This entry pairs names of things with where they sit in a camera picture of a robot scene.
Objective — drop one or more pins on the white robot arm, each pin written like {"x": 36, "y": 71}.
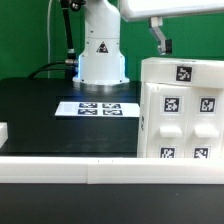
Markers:
{"x": 101, "y": 65}

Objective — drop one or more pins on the white front fence rail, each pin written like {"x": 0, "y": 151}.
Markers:
{"x": 110, "y": 170}

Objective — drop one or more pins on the white cabinet body box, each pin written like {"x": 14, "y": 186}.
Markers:
{"x": 144, "y": 118}

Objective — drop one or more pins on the white cabinet door panel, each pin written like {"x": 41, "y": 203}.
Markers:
{"x": 167, "y": 121}
{"x": 205, "y": 124}

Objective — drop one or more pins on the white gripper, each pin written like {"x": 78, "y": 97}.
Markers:
{"x": 136, "y": 10}

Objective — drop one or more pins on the white marker base plate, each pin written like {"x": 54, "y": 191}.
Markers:
{"x": 97, "y": 109}

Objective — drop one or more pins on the small white cabinet top box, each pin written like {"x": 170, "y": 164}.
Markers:
{"x": 183, "y": 72}

